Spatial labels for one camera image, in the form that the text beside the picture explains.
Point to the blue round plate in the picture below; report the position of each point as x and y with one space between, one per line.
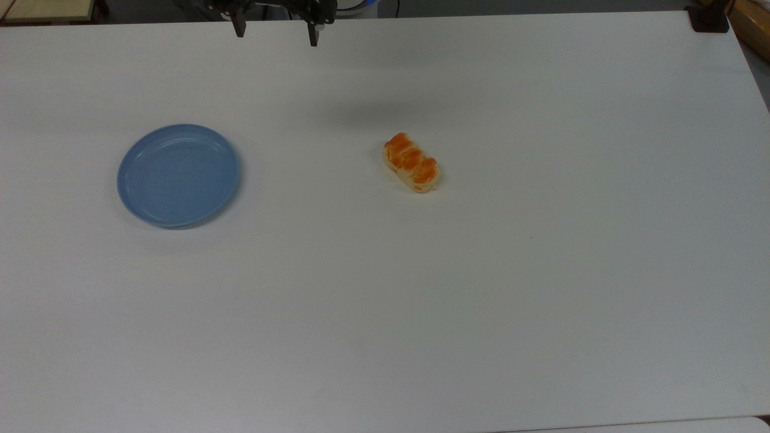
177 175

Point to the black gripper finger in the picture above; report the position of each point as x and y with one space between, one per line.
239 27
313 33

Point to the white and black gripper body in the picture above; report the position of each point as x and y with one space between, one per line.
271 7

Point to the wooden board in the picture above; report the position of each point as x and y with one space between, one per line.
753 23

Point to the orange glazed bread loaf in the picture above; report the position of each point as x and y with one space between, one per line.
412 163

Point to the beige side table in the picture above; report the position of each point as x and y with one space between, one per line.
45 9

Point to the black table corner clamp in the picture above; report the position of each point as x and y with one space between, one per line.
708 19

